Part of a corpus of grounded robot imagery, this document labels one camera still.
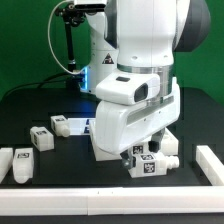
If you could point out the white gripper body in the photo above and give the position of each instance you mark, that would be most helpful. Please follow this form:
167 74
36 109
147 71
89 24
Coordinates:
118 127

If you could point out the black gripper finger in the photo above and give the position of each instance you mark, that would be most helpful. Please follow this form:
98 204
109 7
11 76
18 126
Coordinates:
127 159
155 142

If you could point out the white square table top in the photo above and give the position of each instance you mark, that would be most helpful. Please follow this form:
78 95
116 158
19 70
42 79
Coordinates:
169 145

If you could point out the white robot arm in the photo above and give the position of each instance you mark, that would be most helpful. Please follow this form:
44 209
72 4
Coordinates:
146 33

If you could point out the white tag sheet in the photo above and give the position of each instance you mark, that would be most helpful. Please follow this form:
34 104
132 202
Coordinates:
79 126

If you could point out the white block left edge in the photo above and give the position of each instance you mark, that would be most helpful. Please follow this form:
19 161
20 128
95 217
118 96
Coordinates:
6 158

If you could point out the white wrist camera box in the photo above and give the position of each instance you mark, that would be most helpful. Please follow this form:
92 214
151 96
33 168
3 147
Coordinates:
128 88

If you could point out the white front rail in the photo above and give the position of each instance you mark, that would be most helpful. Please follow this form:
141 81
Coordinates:
111 201

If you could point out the white rail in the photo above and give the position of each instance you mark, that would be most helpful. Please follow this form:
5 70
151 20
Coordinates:
211 166
111 201

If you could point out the white right rail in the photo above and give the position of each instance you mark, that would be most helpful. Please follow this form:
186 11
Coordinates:
211 166

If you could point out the black camera stand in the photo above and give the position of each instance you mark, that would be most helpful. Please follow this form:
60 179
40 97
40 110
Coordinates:
72 19

